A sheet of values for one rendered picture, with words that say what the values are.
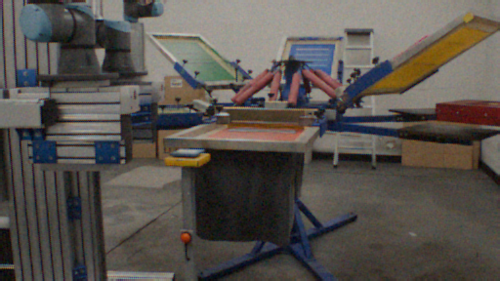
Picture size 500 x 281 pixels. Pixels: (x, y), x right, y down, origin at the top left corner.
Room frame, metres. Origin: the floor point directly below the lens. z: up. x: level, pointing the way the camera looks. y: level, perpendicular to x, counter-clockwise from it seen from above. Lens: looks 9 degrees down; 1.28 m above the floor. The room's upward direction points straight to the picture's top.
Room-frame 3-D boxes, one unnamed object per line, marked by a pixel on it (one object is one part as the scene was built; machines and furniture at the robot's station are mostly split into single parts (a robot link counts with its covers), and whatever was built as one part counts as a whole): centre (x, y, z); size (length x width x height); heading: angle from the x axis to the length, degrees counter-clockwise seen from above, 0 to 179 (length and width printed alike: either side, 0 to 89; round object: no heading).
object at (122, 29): (2.15, 0.60, 1.42); 0.13 x 0.12 x 0.14; 65
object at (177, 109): (3.04, 0.60, 1.05); 1.08 x 0.61 x 0.23; 106
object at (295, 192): (2.16, -0.20, 0.74); 0.46 x 0.04 x 0.42; 166
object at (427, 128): (2.82, -0.75, 0.91); 1.34 x 0.40 x 0.08; 46
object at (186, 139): (2.26, -0.02, 0.97); 0.79 x 0.58 x 0.04; 166
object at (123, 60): (2.15, 0.59, 1.31); 0.15 x 0.15 x 0.10
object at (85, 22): (1.65, 0.60, 1.42); 0.13 x 0.12 x 0.14; 154
